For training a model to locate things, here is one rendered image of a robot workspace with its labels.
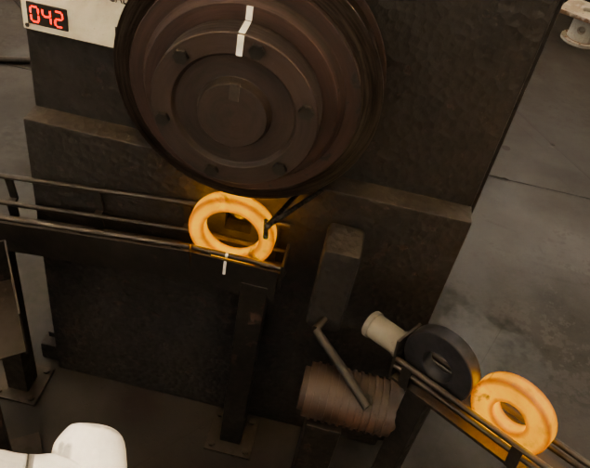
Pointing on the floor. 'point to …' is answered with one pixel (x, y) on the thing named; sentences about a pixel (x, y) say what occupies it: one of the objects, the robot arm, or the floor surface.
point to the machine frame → (137, 324)
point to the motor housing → (340, 411)
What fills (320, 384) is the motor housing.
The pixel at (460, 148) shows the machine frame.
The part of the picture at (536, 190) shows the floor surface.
